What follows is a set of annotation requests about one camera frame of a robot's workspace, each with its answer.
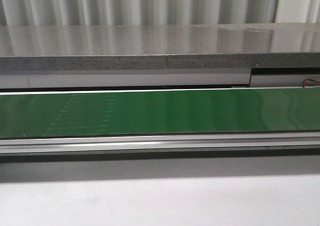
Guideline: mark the green conveyor belt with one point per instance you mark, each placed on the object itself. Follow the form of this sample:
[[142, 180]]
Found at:
[[72, 114]]

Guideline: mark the aluminium conveyor front rail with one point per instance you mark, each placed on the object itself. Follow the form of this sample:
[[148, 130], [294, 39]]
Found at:
[[160, 143]]

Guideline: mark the white panel under countertop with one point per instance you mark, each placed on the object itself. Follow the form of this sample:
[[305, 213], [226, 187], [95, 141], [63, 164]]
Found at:
[[219, 77]]

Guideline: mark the white pleated curtain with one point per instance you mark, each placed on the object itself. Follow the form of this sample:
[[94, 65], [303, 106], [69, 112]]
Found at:
[[156, 12]]

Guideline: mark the grey stone countertop slab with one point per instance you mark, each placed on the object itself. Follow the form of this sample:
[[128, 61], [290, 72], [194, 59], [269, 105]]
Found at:
[[165, 47]]

